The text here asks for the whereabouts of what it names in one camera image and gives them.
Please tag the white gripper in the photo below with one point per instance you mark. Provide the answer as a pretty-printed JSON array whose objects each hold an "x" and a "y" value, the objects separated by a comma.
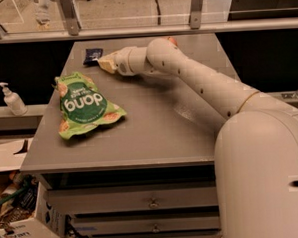
[{"x": 121, "y": 62}]

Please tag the dark blue rxbar wrapper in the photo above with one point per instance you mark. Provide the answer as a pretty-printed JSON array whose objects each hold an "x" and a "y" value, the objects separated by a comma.
[{"x": 92, "y": 56}]

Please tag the green chip bag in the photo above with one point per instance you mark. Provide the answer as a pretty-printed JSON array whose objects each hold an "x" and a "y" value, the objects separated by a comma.
[{"x": 83, "y": 107}]

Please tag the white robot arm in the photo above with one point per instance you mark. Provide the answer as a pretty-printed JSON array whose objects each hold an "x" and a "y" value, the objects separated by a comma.
[{"x": 256, "y": 150}]

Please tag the red apple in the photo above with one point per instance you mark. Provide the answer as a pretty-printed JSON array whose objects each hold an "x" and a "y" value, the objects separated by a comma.
[{"x": 172, "y": 40}]

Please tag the white pump bottle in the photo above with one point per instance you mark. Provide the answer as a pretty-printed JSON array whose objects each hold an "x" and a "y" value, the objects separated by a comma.
[{"x": 13, "y": 100}]

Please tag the flat white cardboard sheet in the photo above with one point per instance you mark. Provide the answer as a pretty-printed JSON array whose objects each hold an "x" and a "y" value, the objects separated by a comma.
[{"x": 12, "y": 154}]

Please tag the top drawer knob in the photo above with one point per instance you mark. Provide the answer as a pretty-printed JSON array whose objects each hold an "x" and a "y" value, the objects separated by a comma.
[{"x": 153, "y": 204}]

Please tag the drawer knob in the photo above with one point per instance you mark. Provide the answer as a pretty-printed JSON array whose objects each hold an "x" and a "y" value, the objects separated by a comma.
[
  {"x": 153, "y": 204},
  {"x": 156, "y": 229}
]

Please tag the middle drawer knob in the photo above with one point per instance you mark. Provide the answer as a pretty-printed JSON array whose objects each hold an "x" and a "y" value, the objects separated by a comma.
[{"x": 156, "y": 229}]

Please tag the white cardboard box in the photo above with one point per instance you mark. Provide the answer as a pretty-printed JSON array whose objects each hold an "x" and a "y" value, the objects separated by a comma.
[{"x": 45, "y": 221}]

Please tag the metal railing post right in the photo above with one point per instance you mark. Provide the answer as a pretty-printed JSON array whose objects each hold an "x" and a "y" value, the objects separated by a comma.
[{"x": 195, "y": 14}]

